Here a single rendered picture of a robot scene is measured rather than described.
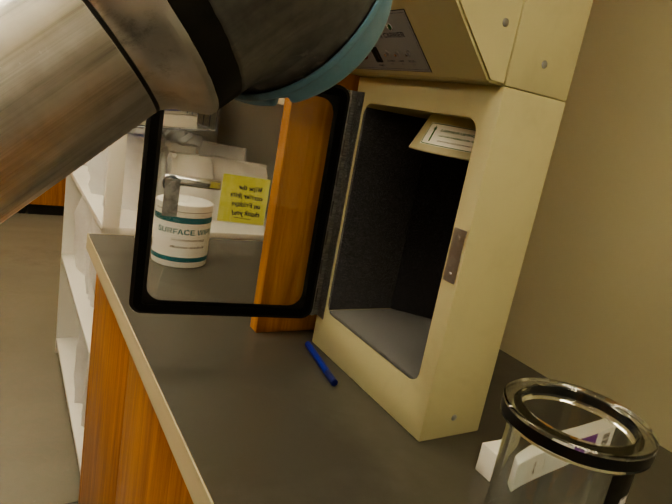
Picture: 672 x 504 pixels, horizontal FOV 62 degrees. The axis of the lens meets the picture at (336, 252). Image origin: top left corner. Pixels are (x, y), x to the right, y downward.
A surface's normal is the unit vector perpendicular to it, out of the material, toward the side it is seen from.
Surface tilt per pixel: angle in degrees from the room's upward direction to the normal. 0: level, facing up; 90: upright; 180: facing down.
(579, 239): 90
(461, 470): 0
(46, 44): 88
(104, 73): 105
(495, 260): 90
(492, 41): 90
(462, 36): 135
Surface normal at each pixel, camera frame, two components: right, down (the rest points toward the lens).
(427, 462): 0.18, -0.95
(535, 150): 0.49, 0.29
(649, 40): -0.85, -0.03
